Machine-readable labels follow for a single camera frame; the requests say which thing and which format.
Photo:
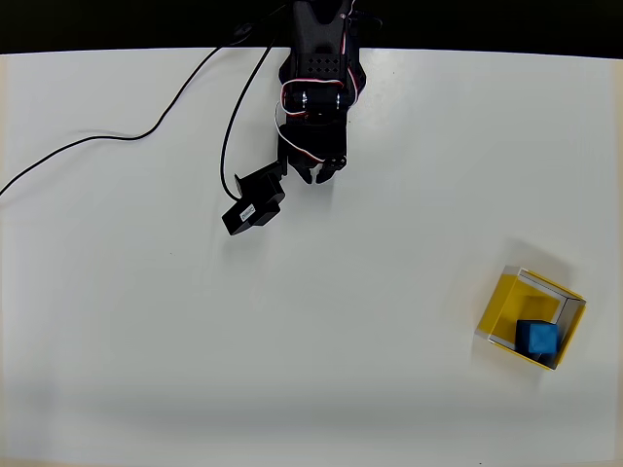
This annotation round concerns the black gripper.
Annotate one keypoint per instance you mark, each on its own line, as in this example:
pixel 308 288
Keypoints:
pixel 315 162

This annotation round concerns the blue cube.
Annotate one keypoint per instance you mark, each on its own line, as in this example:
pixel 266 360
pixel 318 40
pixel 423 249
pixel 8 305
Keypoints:
pixel 540 338

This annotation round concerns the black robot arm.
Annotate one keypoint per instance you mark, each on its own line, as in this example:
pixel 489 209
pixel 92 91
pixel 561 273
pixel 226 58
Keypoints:
pixel 316 44

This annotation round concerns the yellow open box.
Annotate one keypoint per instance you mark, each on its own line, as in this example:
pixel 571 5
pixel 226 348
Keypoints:
pixel 501 301

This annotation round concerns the black wrist-mounted camera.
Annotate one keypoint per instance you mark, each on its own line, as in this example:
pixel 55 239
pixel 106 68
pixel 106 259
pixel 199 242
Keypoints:
pixel 255 204

